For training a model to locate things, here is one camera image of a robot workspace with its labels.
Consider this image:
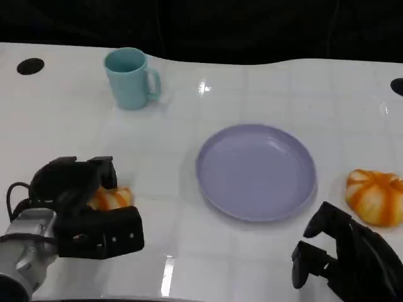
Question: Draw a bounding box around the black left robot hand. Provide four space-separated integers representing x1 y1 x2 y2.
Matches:
30 155 145 260

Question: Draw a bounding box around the pale green mug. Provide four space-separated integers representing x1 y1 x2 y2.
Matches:
103 47 162 111

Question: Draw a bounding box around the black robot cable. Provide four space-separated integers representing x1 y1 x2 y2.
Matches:
6 182 35 221

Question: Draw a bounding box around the lilac plate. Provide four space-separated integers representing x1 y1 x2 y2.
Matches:
195 123 317 223

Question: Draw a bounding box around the orange and white bread roll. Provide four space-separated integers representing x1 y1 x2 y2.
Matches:
86 187 135 211
345 169 403 227

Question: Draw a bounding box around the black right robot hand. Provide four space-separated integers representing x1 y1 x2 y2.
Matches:
291 201 403 302

